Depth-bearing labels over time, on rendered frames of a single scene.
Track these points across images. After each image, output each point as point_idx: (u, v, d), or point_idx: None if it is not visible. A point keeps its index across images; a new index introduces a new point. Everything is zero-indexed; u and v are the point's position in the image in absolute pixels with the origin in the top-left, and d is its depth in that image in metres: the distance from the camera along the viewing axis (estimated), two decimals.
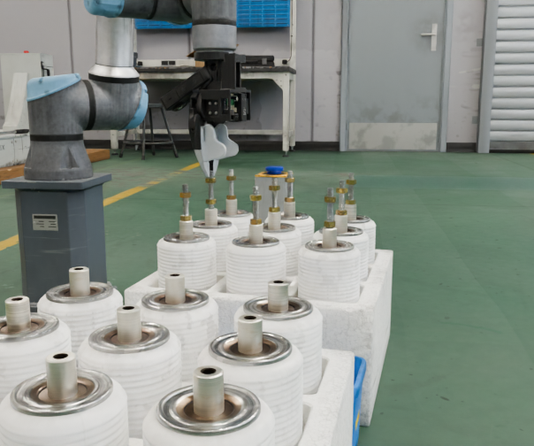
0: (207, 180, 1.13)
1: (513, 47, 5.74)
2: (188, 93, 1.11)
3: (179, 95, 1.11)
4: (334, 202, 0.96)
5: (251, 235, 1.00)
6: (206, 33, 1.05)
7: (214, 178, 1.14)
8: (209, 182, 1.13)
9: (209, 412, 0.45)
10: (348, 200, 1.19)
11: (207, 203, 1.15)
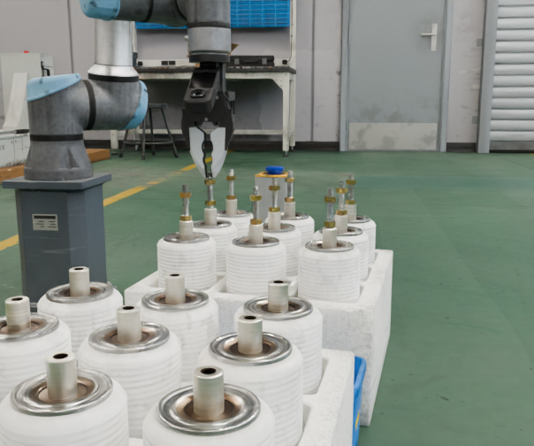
0: (205, 181, 1.14)
1: (513, 47, 5.74)
2: (217, 94, 1.08)
3: (215, 96, 1.07)
4: (334, 202, 0.96)
5: (251, 235, 1.00)
6: (231, 38, 1.11)
7: (214, 179, 1.14)
8: (207, 184, 1.13)
9: (209, 412, 0.45)
10: (348, 200, 1.19)
11: (208, 203, 1.16)
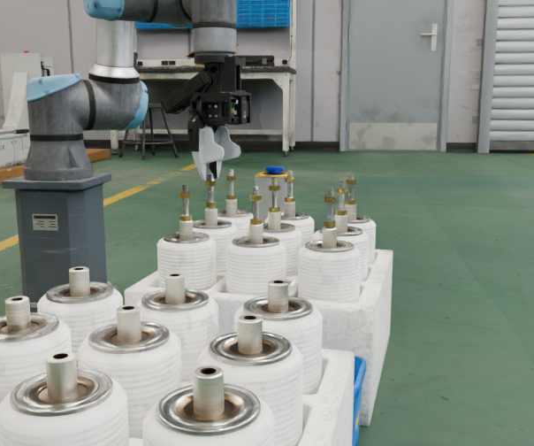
0: (211, 182, 1.15)
1: (513, 47, 5.74)
2: (188, 96, 1.11)
3: (179, 97, 1.11)
4: (334, 202, 0.96)
5: (251, 235, 1.00)
6: (206, 35, 1.05)
7: (208, 181, 1.13)
8: (209, 184, 1.15)
9: (209, 412, 0.45)
10: (348, 200, 1.19)
11: (216, 206, 1.15)
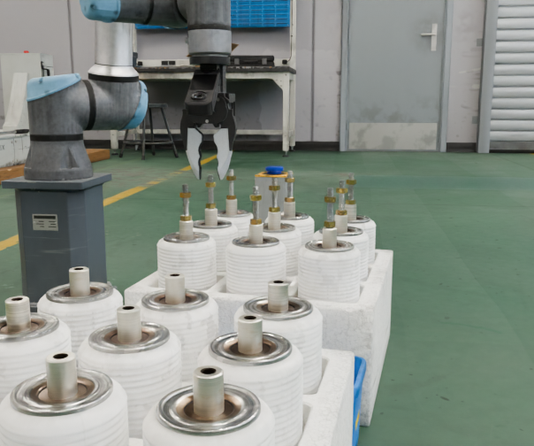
0: (212, 184, 1.13)
1: (513, 47, 5.74)
2: (217, 96, 1.08)
3: (216, 97, 1.07)
4: (334, 202, 0.96)
5: (251, 235, 1.00)
6: (231, 40, 1.11)
7: (209, 181, 1.15)
8: (215, 186, 1.14)
9: (209, 412, 0.45)
10: (348, 200, 1.19)
11: (206, 207, 1.14)
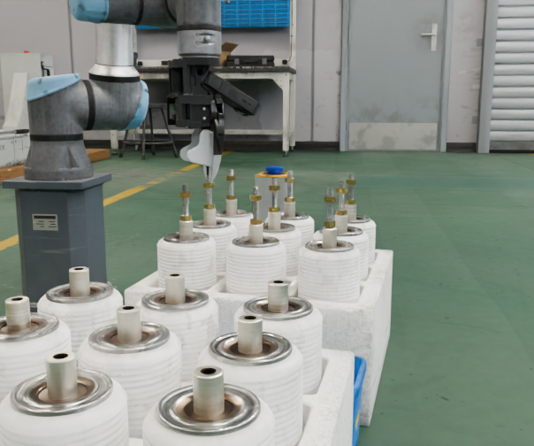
0: (209, 185, 1.13)
1: (513, 47, 5.74)
2: None
3: None
4: (334, 202, 0.96)
5: (251, 235, 1.00)
6: None
7: (208, 182, 1.15)
8: (212, 187, 1.14)
9: (209, 412, 0.45)
10: (348, 200, 1.19)
11: (204, 208, 1.15)
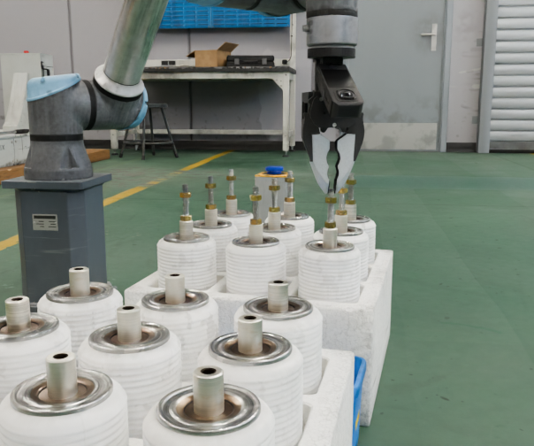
0: (206, 185, 1.14)
1: (513, 47, 5.74)
2: None
3: None
4: (331, 201, 0.98)
5: (251, 235, 1.00)
6: None
7: (215, 183, 1.14)
8: (205, 188, 1.14)
9: (209, 412, 0.45)
10: (348, 200, 1.19)
11: (212, 207, 1.16)
